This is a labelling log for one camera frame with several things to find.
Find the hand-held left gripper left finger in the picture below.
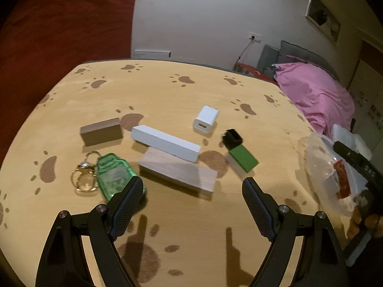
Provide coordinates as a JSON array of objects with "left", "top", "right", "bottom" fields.
[{"left": 36, "top": 176, "right": 144, "bottom": 287}]

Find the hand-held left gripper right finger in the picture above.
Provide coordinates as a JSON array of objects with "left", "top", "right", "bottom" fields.
[{"left": 242, "top": 177, "right": 349, "bottom": 287}]

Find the clear plastic bowl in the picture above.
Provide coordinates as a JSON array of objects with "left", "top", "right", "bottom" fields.
[{"left": 298, "top": 133, "right": 374, "bottom": 219}]

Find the green keychain with metal rings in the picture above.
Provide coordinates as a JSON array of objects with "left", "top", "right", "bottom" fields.
[{"left": 71, "top": 151, "right": 147, "bottom": 202}]

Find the green and white block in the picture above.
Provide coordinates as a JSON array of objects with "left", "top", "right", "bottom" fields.
[{"left": 225, "top": 145, "right": 259, "bottom": 174}]

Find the long pale wooden block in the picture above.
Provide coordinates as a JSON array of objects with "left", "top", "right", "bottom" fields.
[{"left": 139, "top": 147, "right": 218, "bottom": 192}]

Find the black ribbed plastic cap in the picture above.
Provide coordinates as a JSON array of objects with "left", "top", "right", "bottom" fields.
[{"left": 221, "top": 128, "right": 244, "bottom": 150}]

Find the long white block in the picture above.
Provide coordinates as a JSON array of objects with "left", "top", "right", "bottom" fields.
[{"left": 131, "top": 125, "right": 201, "bottom": 164}]

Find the dark brown wooden block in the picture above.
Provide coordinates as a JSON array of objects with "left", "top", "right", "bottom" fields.
[{"left": 80, "top": 117, "right": 124, "bottom": 147}]

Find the white usb charger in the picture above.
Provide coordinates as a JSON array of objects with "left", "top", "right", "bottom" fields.
[{"left": 193, "top": 105, "right": 220, "bottom": 134}]

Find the person's right hand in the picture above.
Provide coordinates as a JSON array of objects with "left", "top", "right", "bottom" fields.
[{"left": 347, "top": 208, "right": 383, "bottom": 240}]

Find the red snack packet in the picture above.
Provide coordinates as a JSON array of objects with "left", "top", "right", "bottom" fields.
[{"left": 333, "top": 160, "right": 351, "bottom": 199}]

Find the pink duvet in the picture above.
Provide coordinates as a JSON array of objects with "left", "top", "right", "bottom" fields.
[{"left": 272, "top": 62, "right": 355, "bottom": 135}]

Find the beige wardrobe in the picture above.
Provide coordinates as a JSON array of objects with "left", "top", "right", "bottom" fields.
[{"left": 347, "top": 38, "right": 383, "bottom": 133}]

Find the grey pillow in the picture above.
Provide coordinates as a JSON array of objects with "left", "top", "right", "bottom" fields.
[{"left": 280, "top": 40, "right": 341, "bottom": 81}]

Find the paw print table mat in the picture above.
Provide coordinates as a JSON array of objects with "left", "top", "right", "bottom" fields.
[{"left": 0, "top": 59, "right": 360, "bottom": 287}]

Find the grey headboard panel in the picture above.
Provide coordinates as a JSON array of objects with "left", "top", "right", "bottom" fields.
[{"left": 258, "top": 44, "right": 281, "bottom": 73}]

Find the red quilted blanket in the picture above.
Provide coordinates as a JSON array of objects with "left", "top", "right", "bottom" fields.
[{"left": 0, "top": 0, "right": 143, "bottom": 168}]

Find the framed wall picture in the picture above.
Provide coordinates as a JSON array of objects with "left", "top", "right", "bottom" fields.
[{"left": 304, "top": 0, "right": 342, "bottom": 43}]

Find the dark power cable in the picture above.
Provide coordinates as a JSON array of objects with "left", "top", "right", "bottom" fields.
[{"left": 234, "top": 38, "right": 255, "bottom": 68}]

